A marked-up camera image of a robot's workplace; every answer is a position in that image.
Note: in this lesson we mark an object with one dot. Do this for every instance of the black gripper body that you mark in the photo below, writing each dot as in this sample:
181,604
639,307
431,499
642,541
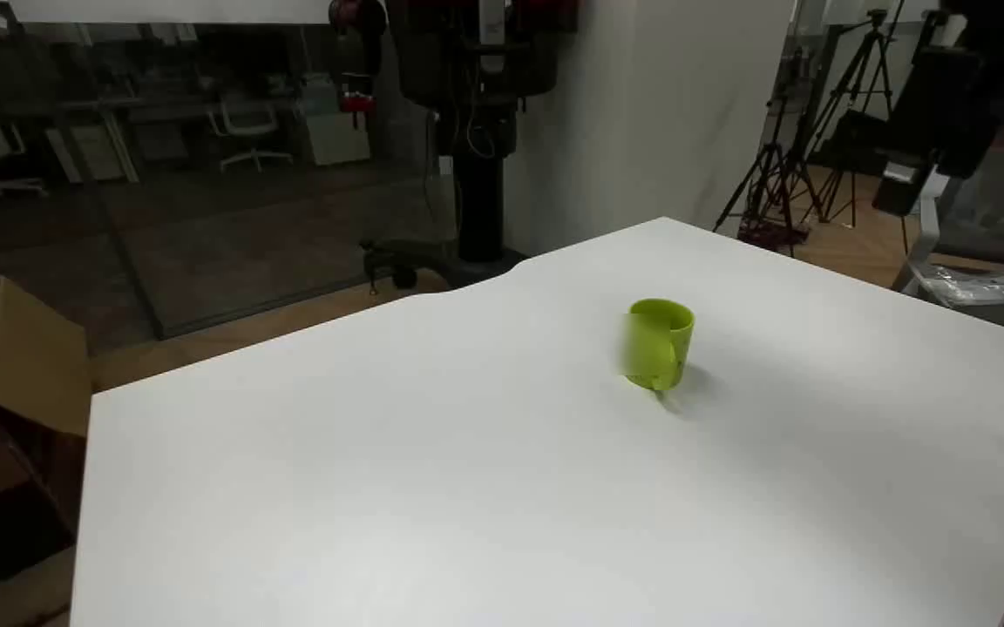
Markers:
923,115

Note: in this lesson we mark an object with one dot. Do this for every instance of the green mug with cartoon print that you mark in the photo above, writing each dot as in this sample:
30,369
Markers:
645,351

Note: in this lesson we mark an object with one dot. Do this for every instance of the clear plastic bag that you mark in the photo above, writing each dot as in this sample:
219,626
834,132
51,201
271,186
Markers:
976,280

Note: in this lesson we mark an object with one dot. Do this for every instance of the white low cabinet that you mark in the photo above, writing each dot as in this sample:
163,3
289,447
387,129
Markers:
333,124

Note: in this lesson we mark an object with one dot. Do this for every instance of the white board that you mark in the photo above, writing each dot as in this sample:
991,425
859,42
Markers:
163,9

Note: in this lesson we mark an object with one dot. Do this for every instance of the brown cardboard box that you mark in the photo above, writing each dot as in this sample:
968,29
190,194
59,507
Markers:
24,360

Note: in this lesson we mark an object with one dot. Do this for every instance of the black camera tripod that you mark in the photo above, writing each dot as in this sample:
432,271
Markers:
772,161

